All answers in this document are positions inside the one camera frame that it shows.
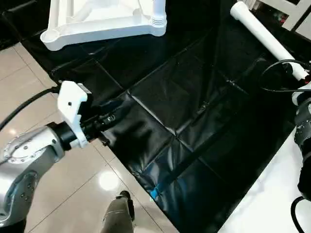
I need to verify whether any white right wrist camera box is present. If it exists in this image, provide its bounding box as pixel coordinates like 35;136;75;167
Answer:
291;87;311;107

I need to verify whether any white side table board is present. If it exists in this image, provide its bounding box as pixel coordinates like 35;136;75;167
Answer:
218;129;311;233

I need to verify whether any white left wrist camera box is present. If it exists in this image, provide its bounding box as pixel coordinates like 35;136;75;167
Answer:
57;81;93;149

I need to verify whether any dark left robot foot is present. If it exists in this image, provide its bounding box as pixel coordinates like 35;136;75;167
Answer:
102;191;136;233

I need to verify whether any white plastic table leg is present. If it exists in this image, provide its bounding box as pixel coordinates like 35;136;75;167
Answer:
150;0;168;28
229;1;311;82

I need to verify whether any black plastic work mat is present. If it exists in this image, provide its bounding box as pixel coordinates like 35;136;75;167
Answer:
0;0;311;233

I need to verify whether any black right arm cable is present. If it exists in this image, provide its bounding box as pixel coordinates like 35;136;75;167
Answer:
259;59;311;94

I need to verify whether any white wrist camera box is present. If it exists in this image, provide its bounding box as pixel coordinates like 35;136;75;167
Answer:
57;81;93;149
291;87;311;107

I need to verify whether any white plastic children's table top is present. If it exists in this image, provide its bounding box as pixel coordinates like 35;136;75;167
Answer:
40;0;168;52

